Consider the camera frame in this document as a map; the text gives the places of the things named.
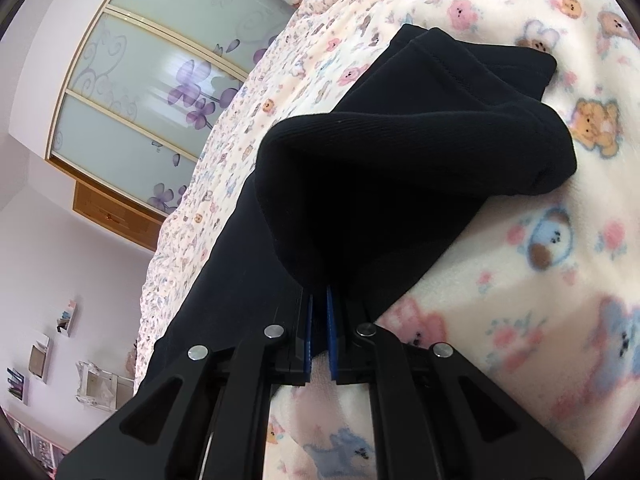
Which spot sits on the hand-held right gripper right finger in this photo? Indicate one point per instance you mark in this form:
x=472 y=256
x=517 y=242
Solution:
x=333 y=342

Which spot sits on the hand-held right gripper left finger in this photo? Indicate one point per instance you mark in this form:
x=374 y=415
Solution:
x=308 y=342

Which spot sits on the black pants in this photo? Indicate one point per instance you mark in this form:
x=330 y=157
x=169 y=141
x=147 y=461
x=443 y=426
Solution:
x=375 y=170

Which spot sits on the bear printed fleece blanket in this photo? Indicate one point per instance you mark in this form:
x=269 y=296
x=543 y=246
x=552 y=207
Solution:
x=525 y=285

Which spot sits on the floral glass door wardrobe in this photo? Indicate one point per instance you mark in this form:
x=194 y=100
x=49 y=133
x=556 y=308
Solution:
x=140 y=90

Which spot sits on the white wall shelf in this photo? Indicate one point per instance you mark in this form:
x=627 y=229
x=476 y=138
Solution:
x=67 y=317
x=40 y=362
x=17 y=385

